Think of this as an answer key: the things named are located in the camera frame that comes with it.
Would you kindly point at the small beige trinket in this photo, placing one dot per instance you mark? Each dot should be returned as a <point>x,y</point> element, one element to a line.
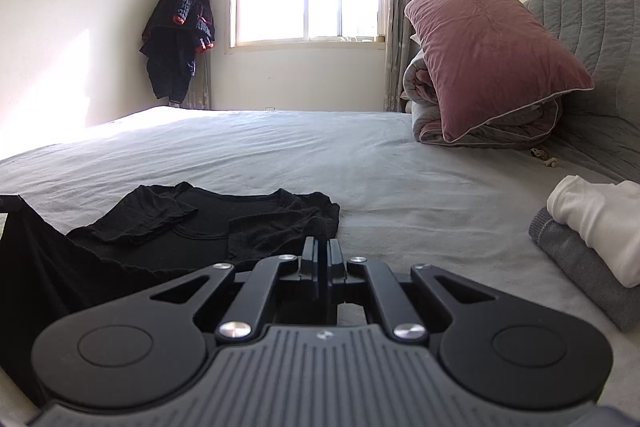
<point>542,157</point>

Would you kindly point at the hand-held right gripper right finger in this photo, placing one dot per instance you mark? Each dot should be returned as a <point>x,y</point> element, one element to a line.
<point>336,267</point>

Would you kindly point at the folded grey garment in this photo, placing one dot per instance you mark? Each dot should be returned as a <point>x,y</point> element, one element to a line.
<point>580,267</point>

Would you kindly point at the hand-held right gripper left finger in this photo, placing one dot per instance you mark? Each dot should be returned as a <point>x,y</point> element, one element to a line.
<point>312,267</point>

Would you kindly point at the folded grey pink quilt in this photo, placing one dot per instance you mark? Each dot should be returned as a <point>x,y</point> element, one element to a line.
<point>425,82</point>

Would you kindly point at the black shirt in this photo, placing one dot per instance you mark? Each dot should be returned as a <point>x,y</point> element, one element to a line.
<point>200,217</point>

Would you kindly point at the pink velvet pillow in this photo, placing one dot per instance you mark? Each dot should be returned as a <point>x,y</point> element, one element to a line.
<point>490,57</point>

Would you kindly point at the bed with grey sheet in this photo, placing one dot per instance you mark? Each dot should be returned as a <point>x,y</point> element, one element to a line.
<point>350,157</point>

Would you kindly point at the dark hanging jacket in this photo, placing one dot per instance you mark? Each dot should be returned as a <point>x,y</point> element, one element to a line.
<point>172,47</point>

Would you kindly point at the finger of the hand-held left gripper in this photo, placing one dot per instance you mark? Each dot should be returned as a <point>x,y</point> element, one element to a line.
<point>7,203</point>

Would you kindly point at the folded white garment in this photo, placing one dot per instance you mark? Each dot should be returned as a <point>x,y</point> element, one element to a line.
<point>600,222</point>

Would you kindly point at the grey quilted headboard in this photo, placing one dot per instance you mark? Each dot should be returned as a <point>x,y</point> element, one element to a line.
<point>600,57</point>

